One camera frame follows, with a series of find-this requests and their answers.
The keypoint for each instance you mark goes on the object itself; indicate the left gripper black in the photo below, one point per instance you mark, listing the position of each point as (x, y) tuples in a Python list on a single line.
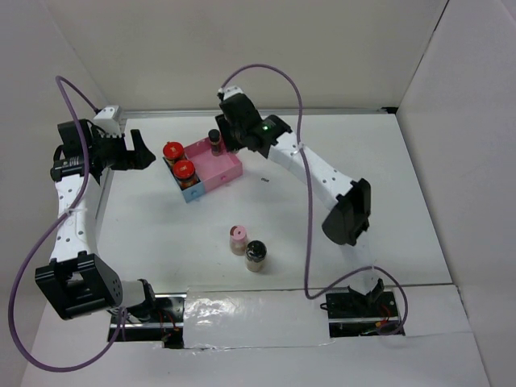
[(139, 159)]

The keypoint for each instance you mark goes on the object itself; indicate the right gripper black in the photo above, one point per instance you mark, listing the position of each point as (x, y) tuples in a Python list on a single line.
[(223, 126)]

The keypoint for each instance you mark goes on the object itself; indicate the small black-cap spice bottle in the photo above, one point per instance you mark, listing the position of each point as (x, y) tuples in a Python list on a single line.
[(215, 142)]

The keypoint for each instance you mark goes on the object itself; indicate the red-cap jar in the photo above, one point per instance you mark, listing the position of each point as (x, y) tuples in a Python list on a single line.
[(185, 173), (173, 152)]

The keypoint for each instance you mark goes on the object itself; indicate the black-cap spice bottle front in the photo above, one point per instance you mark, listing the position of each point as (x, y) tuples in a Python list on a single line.
[(256, 253)]

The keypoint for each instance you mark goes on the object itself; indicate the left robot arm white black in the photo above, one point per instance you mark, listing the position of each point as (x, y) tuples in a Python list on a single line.
[(76, 280)]

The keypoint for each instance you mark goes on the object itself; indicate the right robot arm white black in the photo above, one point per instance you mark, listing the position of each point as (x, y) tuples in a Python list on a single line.
[(348, 201)]

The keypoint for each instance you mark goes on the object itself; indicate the pink drawer box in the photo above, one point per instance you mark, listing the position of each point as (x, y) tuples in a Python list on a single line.
[(213, 171)]

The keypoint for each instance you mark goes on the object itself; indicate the blue drawer box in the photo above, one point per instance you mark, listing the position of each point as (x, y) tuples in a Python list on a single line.
[(193, 192)]

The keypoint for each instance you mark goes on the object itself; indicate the pink-cap spice bottle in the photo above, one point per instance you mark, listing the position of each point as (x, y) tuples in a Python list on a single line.
[(238, 240)]

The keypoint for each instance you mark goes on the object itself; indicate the white taped front cover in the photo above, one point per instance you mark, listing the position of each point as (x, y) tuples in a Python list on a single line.
[(253, 319)]

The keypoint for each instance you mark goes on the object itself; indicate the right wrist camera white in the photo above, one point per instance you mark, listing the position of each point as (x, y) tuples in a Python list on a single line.
[(227, 92)]

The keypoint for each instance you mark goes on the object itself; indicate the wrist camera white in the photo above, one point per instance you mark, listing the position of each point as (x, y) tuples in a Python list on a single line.
[(108, 117), (227, 92)]

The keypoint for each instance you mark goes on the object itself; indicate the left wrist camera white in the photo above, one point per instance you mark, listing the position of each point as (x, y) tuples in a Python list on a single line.
[(108, 117)]

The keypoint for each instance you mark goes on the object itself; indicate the aluminium rail back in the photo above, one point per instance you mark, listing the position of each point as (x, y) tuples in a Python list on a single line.
[(149, 114)]

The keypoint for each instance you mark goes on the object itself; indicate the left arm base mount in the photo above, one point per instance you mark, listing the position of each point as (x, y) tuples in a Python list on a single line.
[(150, 317)]

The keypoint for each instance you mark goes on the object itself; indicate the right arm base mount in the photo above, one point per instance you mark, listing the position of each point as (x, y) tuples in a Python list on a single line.
[(352, 314)]

